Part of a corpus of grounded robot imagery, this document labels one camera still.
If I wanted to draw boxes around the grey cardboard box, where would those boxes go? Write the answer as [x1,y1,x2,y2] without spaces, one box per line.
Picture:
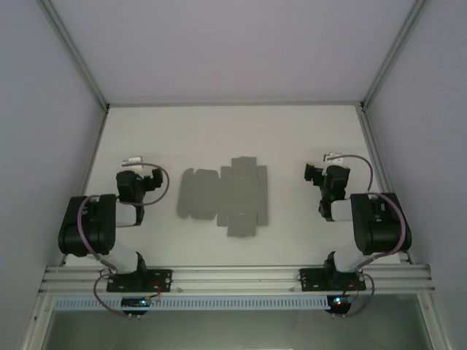
[176,155,271,238]

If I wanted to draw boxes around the aluminium frame post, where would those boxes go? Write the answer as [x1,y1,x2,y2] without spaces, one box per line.
[358,0,428,111]
[18,293,56,350]
[37,0,111,111]
[415,291,450,350]

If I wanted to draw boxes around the aluminium mounting rail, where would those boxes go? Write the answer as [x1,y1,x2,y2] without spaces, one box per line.
[39,265,437,293]

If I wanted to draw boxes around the slotted light blue cable duct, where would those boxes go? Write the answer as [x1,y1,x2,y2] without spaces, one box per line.
[53,295,330,311]

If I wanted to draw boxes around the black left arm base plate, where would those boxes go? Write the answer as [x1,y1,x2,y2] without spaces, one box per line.
[106,268,173,292]

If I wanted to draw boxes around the aluminium table side rail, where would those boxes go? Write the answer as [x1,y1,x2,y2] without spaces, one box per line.
[357,106,416,265]

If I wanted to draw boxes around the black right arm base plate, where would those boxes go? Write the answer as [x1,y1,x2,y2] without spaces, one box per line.
[298,267,367,292]

